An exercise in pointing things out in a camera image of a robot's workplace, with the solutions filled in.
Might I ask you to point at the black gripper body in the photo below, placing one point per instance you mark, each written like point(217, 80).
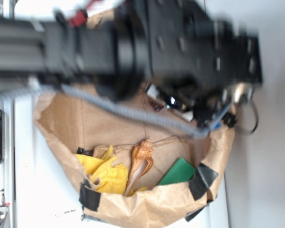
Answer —
point(194, 57)

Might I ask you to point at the dark brown wood chip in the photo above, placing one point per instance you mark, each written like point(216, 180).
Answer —
point(156, 106)

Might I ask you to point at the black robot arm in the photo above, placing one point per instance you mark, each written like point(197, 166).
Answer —
point(115, 56)

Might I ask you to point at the green rectangular block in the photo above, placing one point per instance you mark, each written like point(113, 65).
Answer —
point(181, 171)

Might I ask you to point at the orange spiral seashell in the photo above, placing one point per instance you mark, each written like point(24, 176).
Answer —
point(142, 162)

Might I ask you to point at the yellow microfiber cloth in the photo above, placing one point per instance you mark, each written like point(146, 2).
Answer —
point(106, 177)

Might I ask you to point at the brown paper bag bin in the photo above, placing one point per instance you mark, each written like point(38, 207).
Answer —
point(72, 126)

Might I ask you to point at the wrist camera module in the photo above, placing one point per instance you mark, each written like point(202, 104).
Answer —
point(203, 110)

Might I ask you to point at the aluminium frame rail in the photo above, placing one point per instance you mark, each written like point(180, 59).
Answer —
point(7, 168)

